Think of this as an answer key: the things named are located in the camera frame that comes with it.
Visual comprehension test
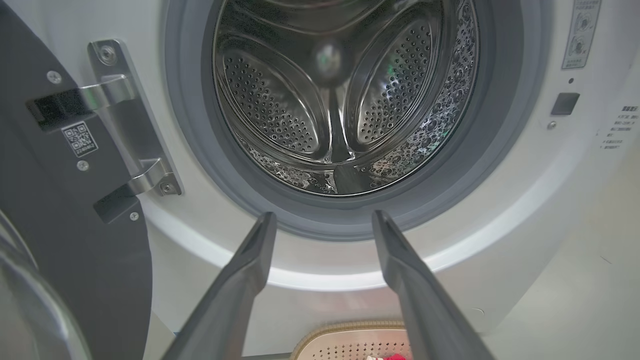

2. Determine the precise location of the white QR code sticker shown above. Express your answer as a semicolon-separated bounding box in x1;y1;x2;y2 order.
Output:
61;121;99;159

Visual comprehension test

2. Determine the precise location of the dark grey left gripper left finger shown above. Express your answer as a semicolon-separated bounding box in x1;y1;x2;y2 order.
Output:
161;211;278;360

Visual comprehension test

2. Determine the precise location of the metal door hinge bracket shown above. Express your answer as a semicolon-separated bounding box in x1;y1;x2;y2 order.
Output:
75;39;184;197

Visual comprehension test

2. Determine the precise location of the round black glass washer door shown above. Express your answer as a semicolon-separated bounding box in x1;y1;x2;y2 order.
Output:
0;0;153;360

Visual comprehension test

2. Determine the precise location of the stainless steel washing machine drum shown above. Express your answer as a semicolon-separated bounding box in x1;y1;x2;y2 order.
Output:
212;0;481;197

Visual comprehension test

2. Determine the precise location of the white front-load washing machine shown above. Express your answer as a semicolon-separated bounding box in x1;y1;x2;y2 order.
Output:
0;0;640;360

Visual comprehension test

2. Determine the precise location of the grey pictogram warning label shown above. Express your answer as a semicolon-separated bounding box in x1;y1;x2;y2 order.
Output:
561;0;602;70

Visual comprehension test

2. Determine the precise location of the cream perforated laundry basket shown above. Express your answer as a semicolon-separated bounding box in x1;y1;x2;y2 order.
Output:
290;320;416;360

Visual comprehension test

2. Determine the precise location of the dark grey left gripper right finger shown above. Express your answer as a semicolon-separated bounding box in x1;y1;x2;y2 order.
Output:
371;209;497;360

